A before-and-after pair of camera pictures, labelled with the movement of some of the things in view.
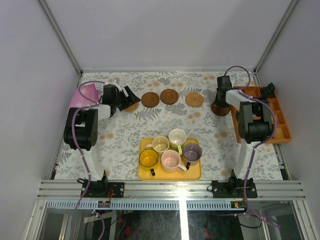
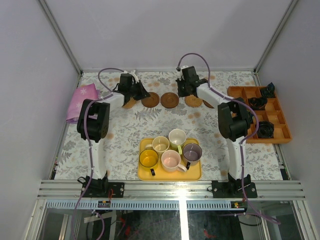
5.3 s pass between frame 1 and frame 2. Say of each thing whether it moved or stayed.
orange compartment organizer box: stayed
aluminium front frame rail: stayed
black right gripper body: moved
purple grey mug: stayed
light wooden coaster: moved
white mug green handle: stayed
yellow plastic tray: stayed
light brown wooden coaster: stayed
